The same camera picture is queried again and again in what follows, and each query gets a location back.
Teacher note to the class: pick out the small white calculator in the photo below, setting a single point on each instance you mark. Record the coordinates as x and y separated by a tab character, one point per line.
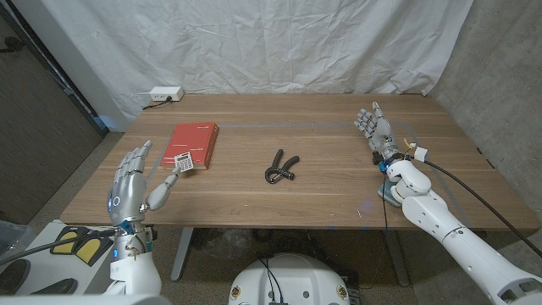
184	162

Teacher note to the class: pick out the white robot torso edge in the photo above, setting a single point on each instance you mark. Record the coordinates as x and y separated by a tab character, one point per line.
84	300

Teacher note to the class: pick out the clear plastic bin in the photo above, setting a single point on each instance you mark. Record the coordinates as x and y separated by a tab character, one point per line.
12	239

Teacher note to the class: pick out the clear plastic bag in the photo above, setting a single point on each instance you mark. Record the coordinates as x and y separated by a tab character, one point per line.
228	243

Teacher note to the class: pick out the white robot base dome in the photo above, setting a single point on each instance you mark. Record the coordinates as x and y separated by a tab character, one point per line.
296	279

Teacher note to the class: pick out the grey tape strip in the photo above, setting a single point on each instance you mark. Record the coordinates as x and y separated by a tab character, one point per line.
154	167

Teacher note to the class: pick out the white fabric backdrop sheet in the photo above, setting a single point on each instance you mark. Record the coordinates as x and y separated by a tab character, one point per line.
262	46

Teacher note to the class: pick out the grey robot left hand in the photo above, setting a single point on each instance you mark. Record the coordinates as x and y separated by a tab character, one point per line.
127	195

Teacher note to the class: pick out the black hand grip strengthener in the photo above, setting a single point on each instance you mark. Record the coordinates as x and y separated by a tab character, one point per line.
276	161

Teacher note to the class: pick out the dark wooden door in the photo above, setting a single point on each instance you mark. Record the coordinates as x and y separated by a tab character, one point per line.
38	127

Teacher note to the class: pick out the white power outlet box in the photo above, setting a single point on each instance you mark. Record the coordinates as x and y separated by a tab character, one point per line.
166	93

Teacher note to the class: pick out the white pedal platform board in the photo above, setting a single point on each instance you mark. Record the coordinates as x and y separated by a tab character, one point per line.
51	269

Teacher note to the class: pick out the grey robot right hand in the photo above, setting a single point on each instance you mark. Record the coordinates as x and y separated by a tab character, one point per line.
383	135

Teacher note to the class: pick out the red hardcover book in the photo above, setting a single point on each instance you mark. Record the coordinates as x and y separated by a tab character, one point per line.
190	140

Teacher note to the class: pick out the teal grey block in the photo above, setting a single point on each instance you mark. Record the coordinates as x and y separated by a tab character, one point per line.
387	195

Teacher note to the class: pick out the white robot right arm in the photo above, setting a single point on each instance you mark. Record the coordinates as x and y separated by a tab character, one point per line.
466	250

